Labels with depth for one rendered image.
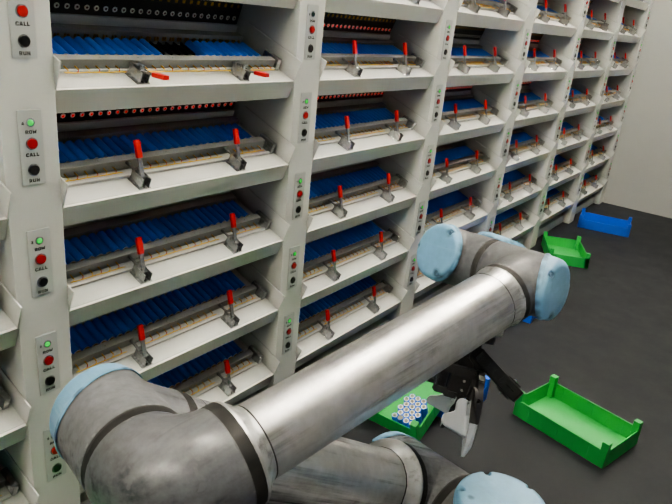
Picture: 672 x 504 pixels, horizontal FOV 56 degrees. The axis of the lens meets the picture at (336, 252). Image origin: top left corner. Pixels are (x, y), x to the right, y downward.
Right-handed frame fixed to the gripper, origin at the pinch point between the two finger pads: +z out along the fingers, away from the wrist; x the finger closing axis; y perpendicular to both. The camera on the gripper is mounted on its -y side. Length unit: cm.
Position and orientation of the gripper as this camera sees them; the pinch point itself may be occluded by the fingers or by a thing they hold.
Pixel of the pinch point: (454, 443)
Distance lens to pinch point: 117.7
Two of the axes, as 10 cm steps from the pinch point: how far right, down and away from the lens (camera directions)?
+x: 0.6, 0.5, -10.0
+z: -2.8, 9.6, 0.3
